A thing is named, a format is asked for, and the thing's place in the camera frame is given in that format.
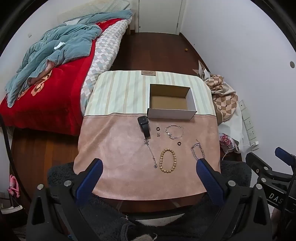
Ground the white door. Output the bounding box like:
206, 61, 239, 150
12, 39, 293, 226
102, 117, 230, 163
138, 0, 183, 35

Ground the thick silver chain bracelet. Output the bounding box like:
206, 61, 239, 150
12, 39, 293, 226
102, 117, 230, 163
191, 140, 206, 161

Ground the striped and pink tablecloth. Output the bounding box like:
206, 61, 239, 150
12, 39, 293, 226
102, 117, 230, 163
73, 70, 221, 201

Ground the checkered bed sheet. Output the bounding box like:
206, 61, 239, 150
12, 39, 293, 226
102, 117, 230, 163
80, 23, 131, 116

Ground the black smartwatch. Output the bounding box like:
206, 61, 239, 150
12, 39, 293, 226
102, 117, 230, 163
137, 115, 151, 139

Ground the pale pillow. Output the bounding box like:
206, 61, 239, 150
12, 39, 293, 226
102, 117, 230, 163
65, 0, 130, 22

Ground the teal duvet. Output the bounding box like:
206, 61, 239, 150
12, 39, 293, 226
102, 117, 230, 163
5, 9, 132, 108

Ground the light wooden bed frame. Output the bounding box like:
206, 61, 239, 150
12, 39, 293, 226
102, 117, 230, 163
129, 13, 137, 35

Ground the thin silver charm bracelet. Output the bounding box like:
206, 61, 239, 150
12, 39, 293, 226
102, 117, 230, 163
165, 125, 184, 140

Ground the bed with red cover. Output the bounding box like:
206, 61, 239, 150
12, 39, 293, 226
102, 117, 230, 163
0, 20, 129, 136

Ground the cardboard box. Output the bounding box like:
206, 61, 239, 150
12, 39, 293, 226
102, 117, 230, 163
147, 84, 197, 121

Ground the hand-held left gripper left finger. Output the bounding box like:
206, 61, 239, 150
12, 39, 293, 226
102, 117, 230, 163
27, 158, 104, 241

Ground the brown checkered cloth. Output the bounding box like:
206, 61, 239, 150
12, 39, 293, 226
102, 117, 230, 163
193, 74, 238, 123

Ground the dark fuzzy garment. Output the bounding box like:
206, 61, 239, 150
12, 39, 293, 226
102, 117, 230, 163
47, 160, 252, 241

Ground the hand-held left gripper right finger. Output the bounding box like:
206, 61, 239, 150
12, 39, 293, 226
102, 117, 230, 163
195, 158, 272, 241

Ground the pink fabric item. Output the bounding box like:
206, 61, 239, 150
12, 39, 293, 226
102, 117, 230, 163
7, 175, 21, 198

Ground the white plastic bag red print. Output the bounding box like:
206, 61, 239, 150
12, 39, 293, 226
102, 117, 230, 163
217, 86, 245, 152

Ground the white power strip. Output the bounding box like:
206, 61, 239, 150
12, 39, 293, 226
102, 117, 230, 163
238, 100, 258, 142

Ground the wooden bead bracelet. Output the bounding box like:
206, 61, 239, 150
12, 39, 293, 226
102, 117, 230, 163
159, 149, 177, 173

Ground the white charger cable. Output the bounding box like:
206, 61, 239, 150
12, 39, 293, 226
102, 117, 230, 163
222, 141, 259, 161

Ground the thin silver necklace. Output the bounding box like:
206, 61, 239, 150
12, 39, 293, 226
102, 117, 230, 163
144, 138, 158, 169

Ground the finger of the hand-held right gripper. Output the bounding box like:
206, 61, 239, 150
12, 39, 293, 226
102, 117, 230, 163
245, 152, 278, 178
275, 147, 296, 166

